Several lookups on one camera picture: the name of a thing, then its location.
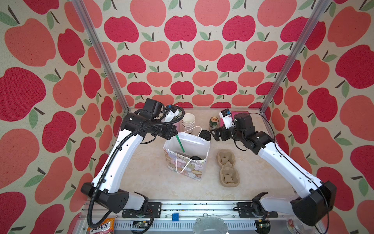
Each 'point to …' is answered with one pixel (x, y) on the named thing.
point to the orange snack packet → (106, 227)
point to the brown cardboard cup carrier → (229, 176)
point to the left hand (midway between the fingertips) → (179, 133)
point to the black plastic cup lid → (195, 158)
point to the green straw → (180, 143)
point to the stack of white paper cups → (188, 121)
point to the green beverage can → (213, 122)
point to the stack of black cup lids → (206, 134)
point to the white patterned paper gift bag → (192, 163)
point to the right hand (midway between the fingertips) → (221, 126)
